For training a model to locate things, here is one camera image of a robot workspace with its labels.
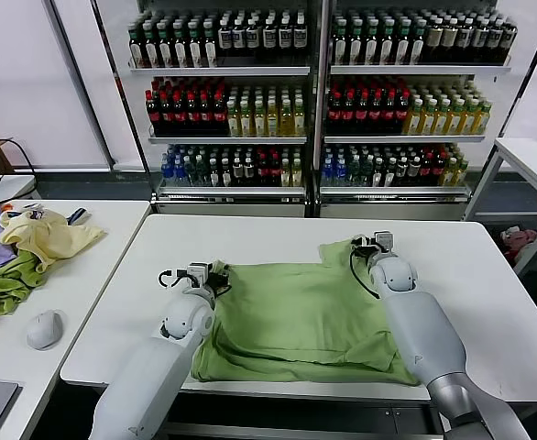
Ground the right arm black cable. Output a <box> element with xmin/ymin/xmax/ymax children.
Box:
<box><xmin>348</xmin><ymin>247</ymin><xmax>382</xmax><ymax>302</ymax></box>

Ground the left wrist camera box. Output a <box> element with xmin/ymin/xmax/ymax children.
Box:
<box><xmin>186</xmin><ymin>261</ymin><xmax>213</xmax><ymax>288</ymax></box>

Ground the dark table underframe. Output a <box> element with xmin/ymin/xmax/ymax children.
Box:
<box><xmin>162</xmin><ymin>389</ymin><xmax>439</xmax><ymax>440</ymax></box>

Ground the white cap dark label bottle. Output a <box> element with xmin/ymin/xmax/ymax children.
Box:
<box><xmin>232</xmin><ymin>13</ymin><xmax>247</xmax><ymax>56</ymax></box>
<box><xmin>488</xmin><ymin>18</ymin><xmax>503</xmax><ymax>63</ymax></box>
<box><xmin>277</xmin><ymin>12</ymin><xmax>293</xmax><ymax>56</ymax></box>
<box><xmin>457</xmin><ymin>18</ymin><xmax>474</xmax><ymax>63</ymax></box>
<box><xmin>261</xmin><ymin>12</ymin><xmax>278</xmax><ymax>56</ymax></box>
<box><xmin>217</xmin><ymin>13</ymin><xmax>233</xmax><ymax>56</ymax></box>
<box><xmin>246</xmin><ymin>13</ymin><xmax>261</xmax><ymax>56</ymax></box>
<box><xmin>292</xmin><ymin>11</ymin><xmax>309</xmax><ymax>56</ymax></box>
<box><xmin>501</xmin><ymin>20</ymin><xmax>518</xmax><ymax>63</ymax></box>
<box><xmin>473</xmin><ymin>18</ymin><xmax>489</xmax><ymax>63</ymax></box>

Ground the white metal-frame table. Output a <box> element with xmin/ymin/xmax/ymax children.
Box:
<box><xmin>463</xmin><ymin>136</ymin><xmax>537</xmax><ymax>276</ymax></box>

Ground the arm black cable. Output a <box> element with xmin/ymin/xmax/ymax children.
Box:
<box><xmin>348</xmin><ymin>247</ymin><xmax>382</xmax><ymax>302</ymax></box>
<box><xmin>158</xmin><ymin>269</ymin><xmax>192</xmax><ymax>289</ymax></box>

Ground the grey partition frame post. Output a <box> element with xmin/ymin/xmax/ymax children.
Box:
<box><xmin>43</xmin><ymin>0</ymin><xmax>116</xmax><ymax>171</ymax></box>

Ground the crumpled green garment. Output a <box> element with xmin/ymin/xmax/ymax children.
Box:
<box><xmin>0</xmin><ymin>249</ymin><xmax>48</xmax><ymax>317</ymax></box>

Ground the grey computer mouse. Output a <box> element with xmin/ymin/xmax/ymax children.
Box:
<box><xmin>25</xmin><ymin>309</ymin><xmax>64</xmax><ymax>352</ymax></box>

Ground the beige label dark bottle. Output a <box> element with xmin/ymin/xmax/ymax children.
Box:
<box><xmin>442</xmin><ymin>18</ymin><xmax>458</xmax><ymax>63</ymax></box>
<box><xmin>426</xmin><ymin>20</ymin><xmax>443</xmax><ymax>63</ymax></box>

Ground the green cap white label bottle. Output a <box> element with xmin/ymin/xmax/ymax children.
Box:
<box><xmin>410</xmin><ymin>21</ymin><xmax>426</xmax><ymax>65</ymax></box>
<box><xmin>128</xmin><ymin>23</ymin><xmax>145</xmax><ymax>69</ymax></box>
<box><xmin>347</xmin><ymin>21</ymin><xmax>364</xmax><ymax>65</ymax></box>
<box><xmin>172</xmin><ymin>22</ymin><xmax>188</xmax><ymax>69</ymax></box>
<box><xmin>203</xmin><ymin>21</ymin><xmax>218</xmax><ymax>69</ymax></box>
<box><xmin>394</xmin><ymin>21</ymin><xmax>411</xmax><ymax>65</ymax></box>
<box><xmin>158</xmin><ymin>22</ymin><xmax>173</xmax><ymax>69</ymax></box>
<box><xmin>332</xmin><ymin>21</ymin><xmax>348</xmax><ymax>65</ymax></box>
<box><xmin>363</xmin><ymin>21</ymin><xmax>379</xmax><ymax>65</ymax></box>
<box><xmin>187</xmin><ymin>21</ymin><xmax>203</xmax><ymax>69</ymax></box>
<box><xmin>378</xmin><ymin>21</ymin><xmax>395</xmax><ymax>65</ymax></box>
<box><xmin>143</xmin><ymin>23</ymin><xmax>159</xmax><ymax>69</ymax></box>

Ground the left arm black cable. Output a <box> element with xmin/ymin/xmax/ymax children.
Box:
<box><xmin>158</xmin><ymin>269</ymin><xmax>192</xmax><ymax>289</ymax></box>

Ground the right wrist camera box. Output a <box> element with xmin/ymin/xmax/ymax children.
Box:
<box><xmin>372</xmin><ymin>231</ymin><xmax>396</xmax><ymax>253</ymax></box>

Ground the white drinks display shelf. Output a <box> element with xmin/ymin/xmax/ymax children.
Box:
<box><xmin>316</xmin><ymin>0</ymin><xmax>537</xmax><ymax>221</ymax></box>
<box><xmin>92</xmin><ymin>0</ymin><xmax>324</xmax><ymax>219</ymax></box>

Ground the brown cardboard box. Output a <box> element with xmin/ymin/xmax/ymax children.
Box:
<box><xmin>0</xmin><ymin>136</ymin><xmax>16</xmax><ymax>173</ymax></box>

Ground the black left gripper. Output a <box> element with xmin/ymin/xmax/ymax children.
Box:
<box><xmin>206</xmin><ymin>260</ymin><xmax>233</xmax><ymax>298</ymax></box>

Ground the pale yellow garment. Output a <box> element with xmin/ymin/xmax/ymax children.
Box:
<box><xmin>0</xmin><ymin>205</ymin><xmax>108</xmax><ymax>274</ymax></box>

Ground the pink clothes pile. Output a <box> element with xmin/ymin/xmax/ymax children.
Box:
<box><xmin>499</xmin><ymin>224</ymin><xmax>537</xmax><ymax>258</ymax></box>

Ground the thin black desk cable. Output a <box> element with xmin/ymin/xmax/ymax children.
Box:
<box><xmin>0</xmin><ymin>137</ymin><xmax>37</xmax><ymax>178</ymax></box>

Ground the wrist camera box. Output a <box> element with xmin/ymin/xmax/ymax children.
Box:
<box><xmin>186</xmin><ymin>261</ymin><xmax>213</xmax><ymax>288</ymax></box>
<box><xmin>372</xmin><ymin>231</ymin><xmax>396</xmax><ymax>253</ymax></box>

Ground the blue striped white cloth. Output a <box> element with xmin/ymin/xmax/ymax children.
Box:
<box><xmin>66</xmin><ymin>206</ymin><xmax>91</xmax><ymax>226</ymax></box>

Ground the light green t-shirt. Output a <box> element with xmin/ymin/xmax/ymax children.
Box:
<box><xmin>190</xmin><ymin>237</ymin><xmax>421</xmax><ymax>386</ymax></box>

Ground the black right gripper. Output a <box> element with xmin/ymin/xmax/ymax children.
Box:
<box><xmin>349</xmin><ymin>233</ymin><xmax>378</xmax><ymax>262</ymax></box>

